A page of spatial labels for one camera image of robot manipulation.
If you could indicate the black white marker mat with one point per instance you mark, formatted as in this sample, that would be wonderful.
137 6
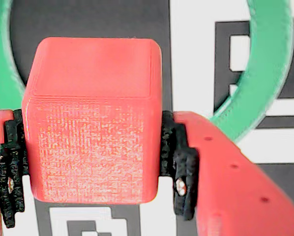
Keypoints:
193 73

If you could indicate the red cube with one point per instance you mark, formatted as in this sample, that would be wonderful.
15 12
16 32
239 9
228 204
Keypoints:
93 123

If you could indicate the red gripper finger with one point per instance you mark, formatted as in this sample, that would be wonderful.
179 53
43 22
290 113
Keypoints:
4 159
235 191

